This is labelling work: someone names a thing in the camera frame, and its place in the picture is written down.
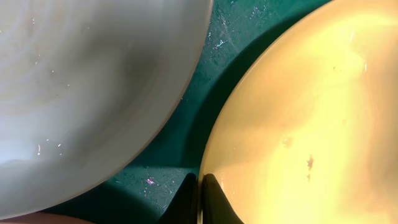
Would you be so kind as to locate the teal plastic tray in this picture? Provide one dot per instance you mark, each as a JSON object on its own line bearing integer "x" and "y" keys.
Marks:
{"x": 239, "y": 31}

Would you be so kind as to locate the yellow plate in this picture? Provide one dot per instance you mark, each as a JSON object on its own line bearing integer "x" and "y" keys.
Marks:
{"x": 309, "y": 134}

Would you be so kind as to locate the light blue plate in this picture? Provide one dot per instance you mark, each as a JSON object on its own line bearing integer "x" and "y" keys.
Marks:
{"x": 85, "y": 87}

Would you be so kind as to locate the pink plate with stain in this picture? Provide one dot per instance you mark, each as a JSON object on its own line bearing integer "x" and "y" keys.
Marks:
{"x": 44, "y": 218}

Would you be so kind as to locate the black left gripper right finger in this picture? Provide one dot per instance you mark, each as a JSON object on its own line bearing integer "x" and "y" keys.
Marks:
{"x": 215, "y": 205}

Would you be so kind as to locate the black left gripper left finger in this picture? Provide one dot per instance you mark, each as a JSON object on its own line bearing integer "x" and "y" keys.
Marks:
{"x": 183, "y": 207}

